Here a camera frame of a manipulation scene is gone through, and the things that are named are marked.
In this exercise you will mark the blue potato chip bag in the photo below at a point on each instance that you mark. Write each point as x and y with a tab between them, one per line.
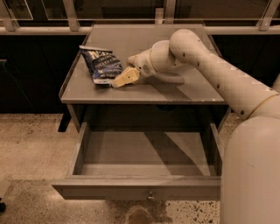
102	64

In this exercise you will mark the metal drawer knob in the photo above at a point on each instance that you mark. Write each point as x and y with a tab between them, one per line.
150	196

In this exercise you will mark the metal glass railing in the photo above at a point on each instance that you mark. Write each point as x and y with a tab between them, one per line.
217	17

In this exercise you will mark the open grey top drawer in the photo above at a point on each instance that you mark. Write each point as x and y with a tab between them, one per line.
123	165

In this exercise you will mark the white ceramic bowl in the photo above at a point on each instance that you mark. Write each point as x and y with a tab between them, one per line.
164	64

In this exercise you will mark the grey wooden cabinet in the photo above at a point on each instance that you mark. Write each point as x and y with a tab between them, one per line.
138	100

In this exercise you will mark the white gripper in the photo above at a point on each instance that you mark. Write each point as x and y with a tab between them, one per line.
142	65

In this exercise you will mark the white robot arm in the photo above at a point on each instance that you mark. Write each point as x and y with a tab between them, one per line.
250	179

